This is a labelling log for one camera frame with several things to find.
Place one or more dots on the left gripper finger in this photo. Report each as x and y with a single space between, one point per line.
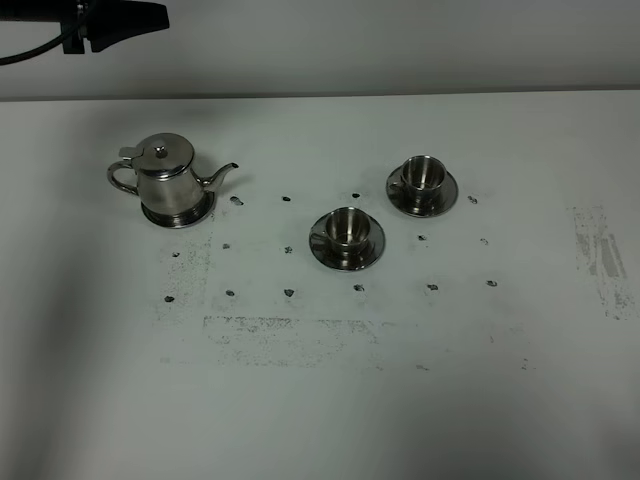
112 22

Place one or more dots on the stainless steel teapot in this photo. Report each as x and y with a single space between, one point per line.
159 170

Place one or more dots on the teapot steel saucer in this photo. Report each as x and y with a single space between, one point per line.
185 218

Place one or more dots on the near stainless steel teacup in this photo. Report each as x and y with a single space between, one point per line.
344 231

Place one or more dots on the stainless steel teacup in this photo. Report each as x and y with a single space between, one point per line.
344 231
419 176

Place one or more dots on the far stainless steel teacup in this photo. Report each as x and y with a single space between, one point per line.
419 176

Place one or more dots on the near steel saucer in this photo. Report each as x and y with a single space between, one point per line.
356 262

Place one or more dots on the far steel saucer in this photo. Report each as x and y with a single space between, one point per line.
440 204

